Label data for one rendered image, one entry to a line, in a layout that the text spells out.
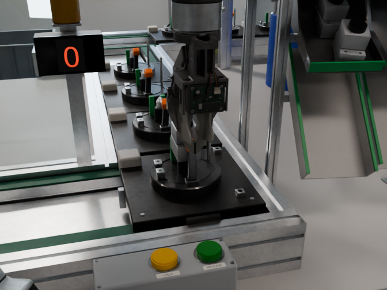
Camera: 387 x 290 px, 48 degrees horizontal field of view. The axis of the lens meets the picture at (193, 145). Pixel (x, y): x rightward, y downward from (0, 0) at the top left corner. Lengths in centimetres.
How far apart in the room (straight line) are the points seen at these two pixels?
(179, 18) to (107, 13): 362
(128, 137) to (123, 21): 321
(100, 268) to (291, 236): 33
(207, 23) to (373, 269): 53
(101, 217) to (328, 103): 50
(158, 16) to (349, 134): 331
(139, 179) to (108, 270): 25
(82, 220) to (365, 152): 55
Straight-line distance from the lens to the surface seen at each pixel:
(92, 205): 91
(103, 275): 67
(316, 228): 95
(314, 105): 91
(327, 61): 79
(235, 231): 74
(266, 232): 76
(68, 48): 84
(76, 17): 84
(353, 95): 93
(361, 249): 92
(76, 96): 92
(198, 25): 64
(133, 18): 417
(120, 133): 107
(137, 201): 80
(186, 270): 67
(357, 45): 80
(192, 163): 79
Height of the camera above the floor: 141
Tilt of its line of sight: 26 degrees down
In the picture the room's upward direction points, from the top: straight up
